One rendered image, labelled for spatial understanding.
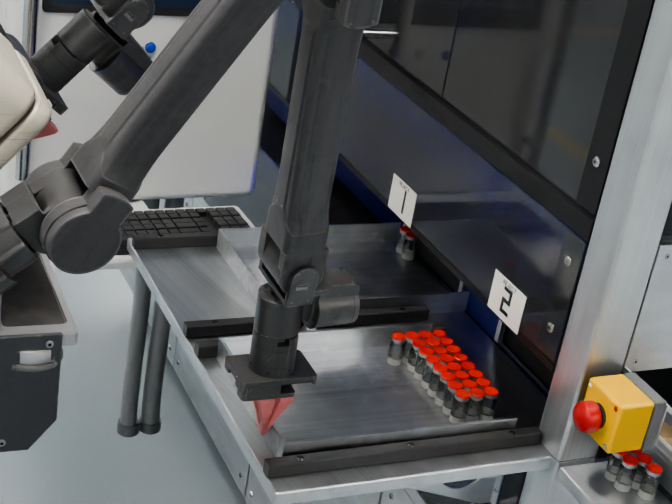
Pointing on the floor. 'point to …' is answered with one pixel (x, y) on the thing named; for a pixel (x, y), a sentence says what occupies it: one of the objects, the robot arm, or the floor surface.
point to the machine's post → (613, 261)
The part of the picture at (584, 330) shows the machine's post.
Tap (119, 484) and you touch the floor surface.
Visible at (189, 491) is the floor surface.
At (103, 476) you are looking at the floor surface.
